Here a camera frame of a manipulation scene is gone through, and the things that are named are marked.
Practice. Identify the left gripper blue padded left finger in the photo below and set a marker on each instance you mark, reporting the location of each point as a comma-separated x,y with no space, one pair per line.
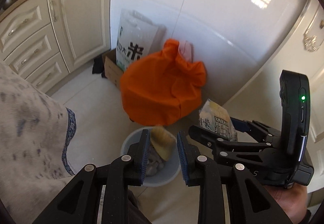
99,194

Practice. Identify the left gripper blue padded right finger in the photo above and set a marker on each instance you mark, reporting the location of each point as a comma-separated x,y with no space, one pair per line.
226,190

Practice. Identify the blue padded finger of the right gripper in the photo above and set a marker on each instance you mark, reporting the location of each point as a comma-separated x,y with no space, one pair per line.
245,126

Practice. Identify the blue white milk carton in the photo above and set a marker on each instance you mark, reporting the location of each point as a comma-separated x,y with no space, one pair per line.
215,118

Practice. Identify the brown round bread bun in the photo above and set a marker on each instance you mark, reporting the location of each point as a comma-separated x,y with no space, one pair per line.
162,141

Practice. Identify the clear plastic bag bundle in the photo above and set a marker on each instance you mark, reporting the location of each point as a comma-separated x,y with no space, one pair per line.
155,162

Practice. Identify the grey blue trash bin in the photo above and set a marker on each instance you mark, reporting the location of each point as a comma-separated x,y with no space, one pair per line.
159,172

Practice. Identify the person's right hand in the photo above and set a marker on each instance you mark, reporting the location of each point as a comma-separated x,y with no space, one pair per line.
292,201

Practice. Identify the orange cloth bag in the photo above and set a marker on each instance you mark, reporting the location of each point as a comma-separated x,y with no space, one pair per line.
164,86

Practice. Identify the cardboard box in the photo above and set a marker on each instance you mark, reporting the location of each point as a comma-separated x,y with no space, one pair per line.
111,71

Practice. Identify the white rice bag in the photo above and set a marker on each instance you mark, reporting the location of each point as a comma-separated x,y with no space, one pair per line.
137,37

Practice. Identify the lower cream cabinets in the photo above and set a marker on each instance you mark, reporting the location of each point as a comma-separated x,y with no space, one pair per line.
43,41

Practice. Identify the cream door with ornate handle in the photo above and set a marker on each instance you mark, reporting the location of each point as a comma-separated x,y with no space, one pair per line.
302,52

